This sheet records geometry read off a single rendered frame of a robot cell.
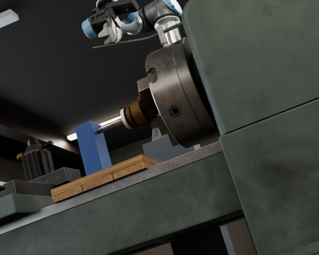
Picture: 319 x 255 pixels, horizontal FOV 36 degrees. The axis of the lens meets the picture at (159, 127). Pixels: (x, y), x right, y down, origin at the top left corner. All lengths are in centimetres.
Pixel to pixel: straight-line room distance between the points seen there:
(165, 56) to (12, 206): 61
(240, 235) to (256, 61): 751
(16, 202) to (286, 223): 75
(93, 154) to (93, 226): 27
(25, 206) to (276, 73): 80
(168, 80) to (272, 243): 51
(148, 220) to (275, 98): 46
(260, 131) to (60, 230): 64
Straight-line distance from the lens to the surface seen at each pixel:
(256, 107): 120
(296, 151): 117
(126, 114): 151
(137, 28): 219
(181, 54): 137
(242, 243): 865
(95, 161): 154
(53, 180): 169
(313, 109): 118
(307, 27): 124
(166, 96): 135
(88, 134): 156
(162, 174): 130
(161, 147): 194
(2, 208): 148
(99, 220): 137
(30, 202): 151
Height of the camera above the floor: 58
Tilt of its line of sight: 17 degrees up
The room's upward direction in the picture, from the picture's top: 17 degrees counter-clockwise
